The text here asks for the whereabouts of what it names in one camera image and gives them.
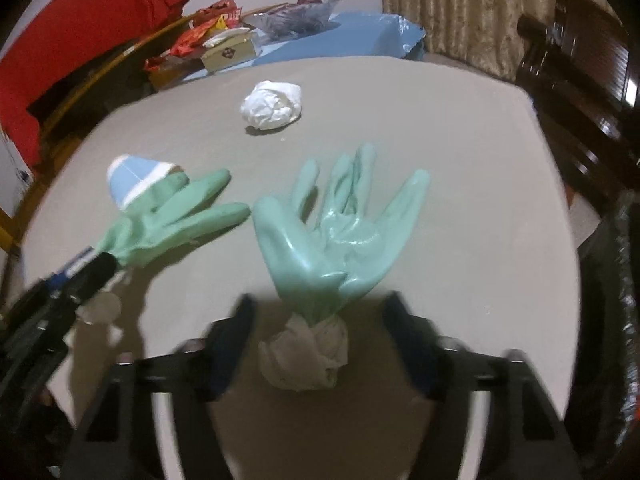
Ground dark wooden armchair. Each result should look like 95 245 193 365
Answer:
515 0 640 201

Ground green rubber glove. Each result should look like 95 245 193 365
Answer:
251 142 431 323
95 169 252 268

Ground blue and white cloth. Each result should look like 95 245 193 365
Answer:
106 155 188 211

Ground yellow wooden table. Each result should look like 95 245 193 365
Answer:
27 7 281 136

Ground grey tissue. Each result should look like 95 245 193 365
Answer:
257 312 349 392

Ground red snack packets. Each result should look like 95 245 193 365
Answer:
145 0 243 73

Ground blue tablecloth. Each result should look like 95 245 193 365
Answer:
182 10 426 83

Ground red cloth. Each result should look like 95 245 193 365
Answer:
0 0 193 171

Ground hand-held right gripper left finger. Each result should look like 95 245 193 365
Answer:
62 294 258 480

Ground white crumpled tissue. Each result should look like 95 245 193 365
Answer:
240 80 303 132

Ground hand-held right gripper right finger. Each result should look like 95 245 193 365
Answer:
382 291 583 480

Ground black trash bin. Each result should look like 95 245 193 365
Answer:
565 190 640 480

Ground clear plastic scrap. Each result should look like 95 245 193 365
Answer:
75 291 123 324

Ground clear glass bowl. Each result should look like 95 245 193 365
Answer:
242 0 343 41

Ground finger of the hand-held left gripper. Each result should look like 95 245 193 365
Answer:
45 247 120 308

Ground beige tissue box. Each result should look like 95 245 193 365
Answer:
200 30 261 73

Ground beige patterned curtain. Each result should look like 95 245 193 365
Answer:
377 0 576 81

